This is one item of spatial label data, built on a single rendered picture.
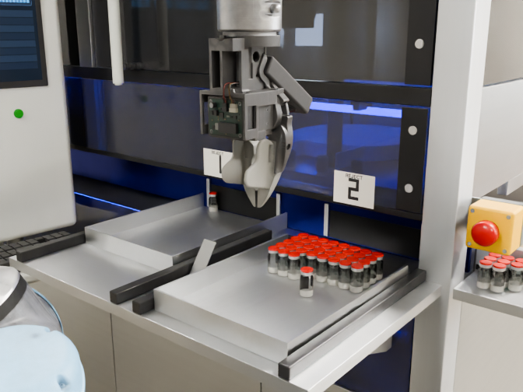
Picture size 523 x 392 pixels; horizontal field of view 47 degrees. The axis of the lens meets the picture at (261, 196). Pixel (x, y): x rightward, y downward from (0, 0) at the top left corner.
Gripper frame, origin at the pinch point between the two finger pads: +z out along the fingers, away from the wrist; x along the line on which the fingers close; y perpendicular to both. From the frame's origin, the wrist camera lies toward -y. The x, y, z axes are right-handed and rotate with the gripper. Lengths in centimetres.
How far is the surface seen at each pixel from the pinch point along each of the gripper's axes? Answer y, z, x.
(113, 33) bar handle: -28, -20, -65
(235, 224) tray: -38, 21, -38
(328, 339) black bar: -4.4, 19.6, 7.9
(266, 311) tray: -8.4, 21.4, -5.9
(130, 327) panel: -35, 59, -75
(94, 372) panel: -35, 80, -94
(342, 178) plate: -35.4, 6.0, -9.4
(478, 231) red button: -31.9, 9.6, 17.3
